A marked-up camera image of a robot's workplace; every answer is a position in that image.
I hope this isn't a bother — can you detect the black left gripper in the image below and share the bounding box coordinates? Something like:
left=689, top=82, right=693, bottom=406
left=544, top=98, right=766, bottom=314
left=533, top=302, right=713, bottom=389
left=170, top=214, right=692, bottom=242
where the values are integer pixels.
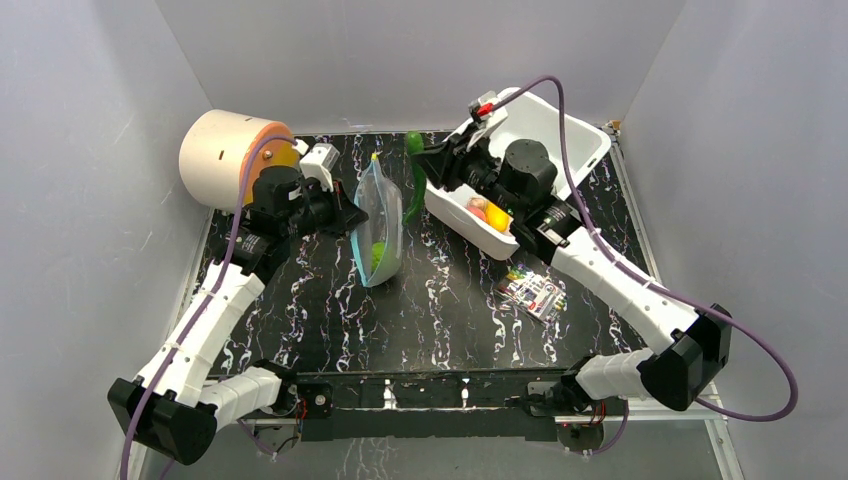
left=283, top=177, right=369, bottom=243

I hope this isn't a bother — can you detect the green toy cucumber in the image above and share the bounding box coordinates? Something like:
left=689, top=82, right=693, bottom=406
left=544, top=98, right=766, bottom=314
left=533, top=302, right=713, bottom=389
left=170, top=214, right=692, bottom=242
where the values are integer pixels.
left=403, top=131, right=427, bottom=225

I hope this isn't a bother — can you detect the clear zip top bag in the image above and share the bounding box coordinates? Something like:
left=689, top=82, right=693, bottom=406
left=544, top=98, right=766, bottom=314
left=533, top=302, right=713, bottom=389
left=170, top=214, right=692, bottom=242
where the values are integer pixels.
left=351, top=160, right=403, bottom=288

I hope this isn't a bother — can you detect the green toy lime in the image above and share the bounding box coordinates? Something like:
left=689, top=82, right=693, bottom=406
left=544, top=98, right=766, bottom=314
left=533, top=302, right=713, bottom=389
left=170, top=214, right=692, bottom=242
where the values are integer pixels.
left=370, top=242, right=386, bottom=273

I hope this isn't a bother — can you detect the toy peach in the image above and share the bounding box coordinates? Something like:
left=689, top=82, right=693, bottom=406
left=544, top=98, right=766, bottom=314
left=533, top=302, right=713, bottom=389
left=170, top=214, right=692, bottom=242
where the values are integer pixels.
left=466, top=197, right=489, bottom=223

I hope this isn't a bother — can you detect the yellow toy mango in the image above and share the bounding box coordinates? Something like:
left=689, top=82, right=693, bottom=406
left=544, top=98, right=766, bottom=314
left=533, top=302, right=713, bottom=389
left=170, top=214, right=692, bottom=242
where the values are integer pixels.
left=485, top=203, right=512, bottom=233

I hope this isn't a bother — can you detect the white plastic bin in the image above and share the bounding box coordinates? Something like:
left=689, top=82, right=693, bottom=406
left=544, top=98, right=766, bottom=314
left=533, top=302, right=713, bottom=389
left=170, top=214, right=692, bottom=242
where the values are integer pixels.
left=407, top=87, right=612, bottom=260

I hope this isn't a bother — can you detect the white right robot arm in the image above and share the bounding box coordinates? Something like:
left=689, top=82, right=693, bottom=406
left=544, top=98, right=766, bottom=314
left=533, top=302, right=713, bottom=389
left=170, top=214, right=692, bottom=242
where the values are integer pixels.
left=409, top=138, right=731, bottom=414

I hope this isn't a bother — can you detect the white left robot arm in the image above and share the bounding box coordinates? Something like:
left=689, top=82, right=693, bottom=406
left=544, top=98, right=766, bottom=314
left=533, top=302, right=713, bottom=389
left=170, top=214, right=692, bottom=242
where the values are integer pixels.
left=107, top=167, right=368, bottom=472

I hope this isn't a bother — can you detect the cream cylinder with orange face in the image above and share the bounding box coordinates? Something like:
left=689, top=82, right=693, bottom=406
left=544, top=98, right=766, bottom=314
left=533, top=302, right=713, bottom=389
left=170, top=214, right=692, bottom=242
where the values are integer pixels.
left=178, top=109, right=300, bottom=213

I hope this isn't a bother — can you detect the pack of coloured markers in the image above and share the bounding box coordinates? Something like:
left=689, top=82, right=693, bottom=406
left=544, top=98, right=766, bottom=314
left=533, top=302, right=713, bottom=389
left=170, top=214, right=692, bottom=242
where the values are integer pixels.
left=495, top=264, right=567, bottom=323

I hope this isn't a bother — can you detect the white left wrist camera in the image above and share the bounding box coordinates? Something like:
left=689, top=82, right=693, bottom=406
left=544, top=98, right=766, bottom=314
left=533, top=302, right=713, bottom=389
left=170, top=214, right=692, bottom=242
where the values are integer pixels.
left=293, top=139, right=340, bottom=192

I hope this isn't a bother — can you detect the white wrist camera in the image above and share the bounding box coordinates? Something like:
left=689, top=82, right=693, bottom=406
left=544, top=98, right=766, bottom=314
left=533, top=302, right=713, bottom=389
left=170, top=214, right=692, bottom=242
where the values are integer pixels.
left=293, top=139, right=340, bottom=192
left=462, top=91, right=508, bottom=151

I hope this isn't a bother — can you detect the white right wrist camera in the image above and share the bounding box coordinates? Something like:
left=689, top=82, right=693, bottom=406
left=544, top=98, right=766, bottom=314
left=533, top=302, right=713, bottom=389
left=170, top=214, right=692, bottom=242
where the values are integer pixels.
left=462, top=91, right=508, bottom=151

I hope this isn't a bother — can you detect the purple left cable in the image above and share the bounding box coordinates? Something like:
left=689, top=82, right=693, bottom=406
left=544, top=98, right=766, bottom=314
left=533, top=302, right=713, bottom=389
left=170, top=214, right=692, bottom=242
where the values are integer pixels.
left=119, top=134, right=299, bottom=480

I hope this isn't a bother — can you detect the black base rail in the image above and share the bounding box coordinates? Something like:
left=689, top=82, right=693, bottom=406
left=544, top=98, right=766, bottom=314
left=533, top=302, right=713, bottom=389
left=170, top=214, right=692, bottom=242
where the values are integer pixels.
left=284, top=368, right=625, bottom=444

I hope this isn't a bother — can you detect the aluminium frame rail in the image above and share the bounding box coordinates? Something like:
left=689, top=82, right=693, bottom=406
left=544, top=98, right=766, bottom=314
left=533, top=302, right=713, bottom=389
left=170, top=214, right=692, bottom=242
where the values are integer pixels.
left=129, top=374, right=730, bottom=480

